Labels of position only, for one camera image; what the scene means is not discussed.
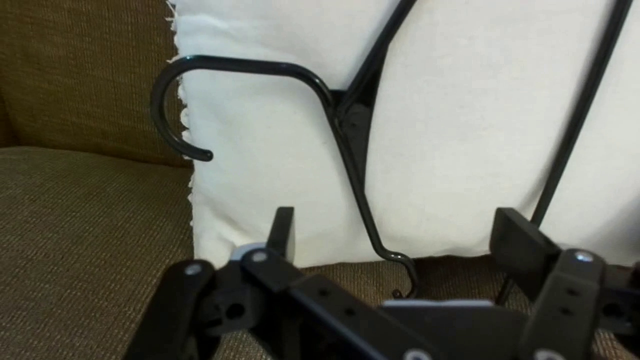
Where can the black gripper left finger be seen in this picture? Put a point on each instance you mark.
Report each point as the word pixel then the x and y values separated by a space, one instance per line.
pixel 313 306

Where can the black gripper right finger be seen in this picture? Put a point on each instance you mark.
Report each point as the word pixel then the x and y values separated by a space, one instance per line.
pixel 566 293

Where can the black plastic clothes hanger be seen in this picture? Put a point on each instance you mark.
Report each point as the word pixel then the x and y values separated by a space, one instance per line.
pixel 352 112

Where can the white square pillow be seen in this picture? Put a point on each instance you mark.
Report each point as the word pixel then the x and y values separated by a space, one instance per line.
pixel 466 133

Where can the brown sofa back cushion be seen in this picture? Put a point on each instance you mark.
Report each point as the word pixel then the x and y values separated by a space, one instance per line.
pixel 81 66

